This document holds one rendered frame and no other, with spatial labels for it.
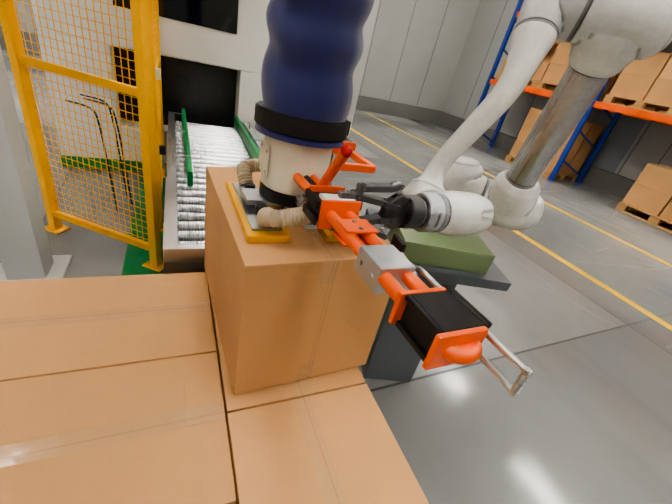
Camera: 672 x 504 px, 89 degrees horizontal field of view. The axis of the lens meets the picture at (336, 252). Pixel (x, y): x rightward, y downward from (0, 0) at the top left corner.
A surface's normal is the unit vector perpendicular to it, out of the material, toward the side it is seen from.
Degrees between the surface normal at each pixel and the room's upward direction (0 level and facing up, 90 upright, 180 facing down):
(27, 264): 90
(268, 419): 0
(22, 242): 90
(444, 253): 90
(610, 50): 120
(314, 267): 89
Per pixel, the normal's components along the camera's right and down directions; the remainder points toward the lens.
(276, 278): 0.41, 0.52
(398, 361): 0.06, 0.52
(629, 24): -0.40, 0.59
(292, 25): -0.22, 0.08
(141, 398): 0.21, -0.84
